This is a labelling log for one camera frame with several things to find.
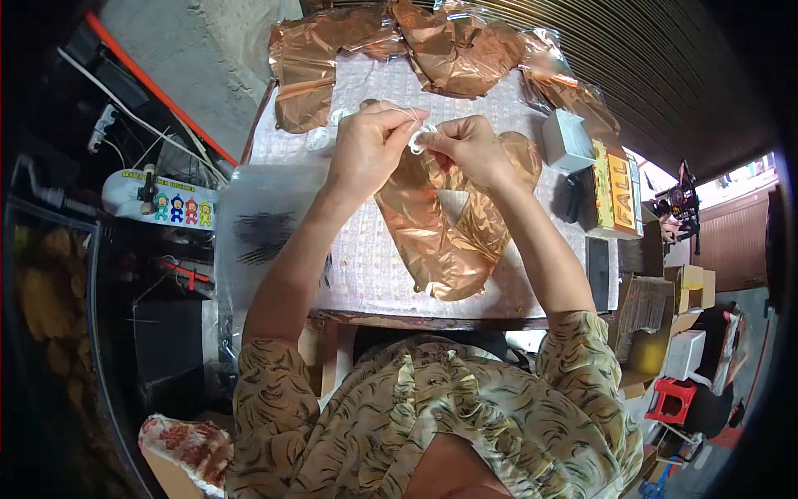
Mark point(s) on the flat black box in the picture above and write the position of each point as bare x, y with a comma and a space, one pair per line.
598, 274

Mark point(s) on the small white box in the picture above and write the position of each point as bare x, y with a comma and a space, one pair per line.
566, 140

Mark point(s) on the small black object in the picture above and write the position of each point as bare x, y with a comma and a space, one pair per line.
567, 198

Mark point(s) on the person's body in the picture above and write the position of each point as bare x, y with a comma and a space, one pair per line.
436, 411

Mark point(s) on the orange pipe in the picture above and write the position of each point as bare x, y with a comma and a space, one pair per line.
156, 87

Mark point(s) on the white power strip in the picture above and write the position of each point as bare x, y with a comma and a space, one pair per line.
103, 128

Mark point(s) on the white helmet with cartoon figures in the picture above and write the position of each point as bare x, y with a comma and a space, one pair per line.
159, 203

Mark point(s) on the white foam box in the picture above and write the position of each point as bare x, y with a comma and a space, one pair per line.
684, 354

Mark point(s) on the white patterned table cloth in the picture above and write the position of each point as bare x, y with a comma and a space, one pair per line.
374, 262

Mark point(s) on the clear plastic bag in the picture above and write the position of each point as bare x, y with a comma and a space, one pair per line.
262, 237

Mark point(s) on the person's right hand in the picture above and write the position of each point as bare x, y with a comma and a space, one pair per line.
474, 153

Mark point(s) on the person's left fingers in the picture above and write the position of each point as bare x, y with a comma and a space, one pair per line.
393, 111

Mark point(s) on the person's left thumb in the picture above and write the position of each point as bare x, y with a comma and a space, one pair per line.
405, 138

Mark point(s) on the person's right fingers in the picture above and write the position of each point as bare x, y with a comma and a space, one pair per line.
464, 128

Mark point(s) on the red plastic stool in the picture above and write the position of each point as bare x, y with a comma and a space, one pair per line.
672, 399

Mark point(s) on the colourful box with yellow label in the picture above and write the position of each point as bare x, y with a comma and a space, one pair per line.
614, 190

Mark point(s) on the person's left hand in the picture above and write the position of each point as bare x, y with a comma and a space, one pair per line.
365, 156

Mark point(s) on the stack of cardboard boxes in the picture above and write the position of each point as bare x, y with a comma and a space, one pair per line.
648, 312

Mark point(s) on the copper foil balloon in bag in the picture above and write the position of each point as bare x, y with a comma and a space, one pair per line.
567, 87

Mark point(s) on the person's right thumb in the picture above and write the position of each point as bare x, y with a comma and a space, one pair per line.
436, 143

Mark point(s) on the floral cloth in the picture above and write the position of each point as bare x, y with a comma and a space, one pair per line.
187, 446

